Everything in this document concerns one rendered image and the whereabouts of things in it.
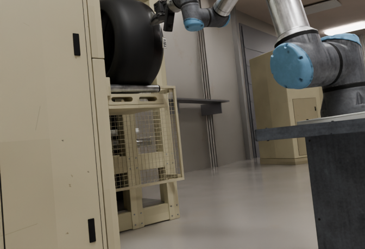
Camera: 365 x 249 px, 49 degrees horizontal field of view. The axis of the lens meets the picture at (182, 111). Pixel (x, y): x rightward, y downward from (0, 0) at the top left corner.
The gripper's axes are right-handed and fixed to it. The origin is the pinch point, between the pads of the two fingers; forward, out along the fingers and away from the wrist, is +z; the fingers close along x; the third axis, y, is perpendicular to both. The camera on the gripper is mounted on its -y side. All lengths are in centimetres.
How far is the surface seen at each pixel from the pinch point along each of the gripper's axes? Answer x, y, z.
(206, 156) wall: -418, -46, 437
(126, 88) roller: 11.5, -30.9, 17.1
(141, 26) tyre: 5.9, -1.1, 1.8
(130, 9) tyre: 9.7, 9.4, 4.1
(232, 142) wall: -524, -20, 463
